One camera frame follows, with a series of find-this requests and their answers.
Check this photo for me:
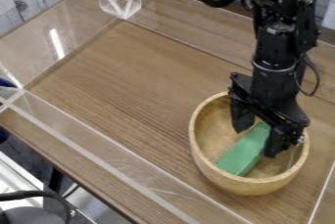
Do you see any blue object at edge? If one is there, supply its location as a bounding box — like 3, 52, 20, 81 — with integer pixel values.
0, 77, 17, 88

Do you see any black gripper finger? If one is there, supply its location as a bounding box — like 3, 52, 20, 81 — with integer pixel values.
263, 124, 304, 158
230, 99, 255, 133

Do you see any black cable loop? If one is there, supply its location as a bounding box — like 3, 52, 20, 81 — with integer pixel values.
0, 190, 74, 224

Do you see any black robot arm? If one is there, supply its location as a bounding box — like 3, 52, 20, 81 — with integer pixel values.
200, 0, 319, 157

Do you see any black table leg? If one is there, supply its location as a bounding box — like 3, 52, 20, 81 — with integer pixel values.
48, 168, 64, 193

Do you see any black metal bracket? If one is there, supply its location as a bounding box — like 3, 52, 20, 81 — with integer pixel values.
43, 198, 96, 224

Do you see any green rectangular block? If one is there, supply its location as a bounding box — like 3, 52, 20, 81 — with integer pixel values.
214, 121, 269, 176

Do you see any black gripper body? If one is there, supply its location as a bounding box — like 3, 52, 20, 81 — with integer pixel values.
229, 61, 309, 130

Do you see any clear acrylic enclosure wall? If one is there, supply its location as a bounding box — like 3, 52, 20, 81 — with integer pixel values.
0, 0, 335, 224

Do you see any brown wooden bowl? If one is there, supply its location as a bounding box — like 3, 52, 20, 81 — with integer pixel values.
189, 92, 309, 196

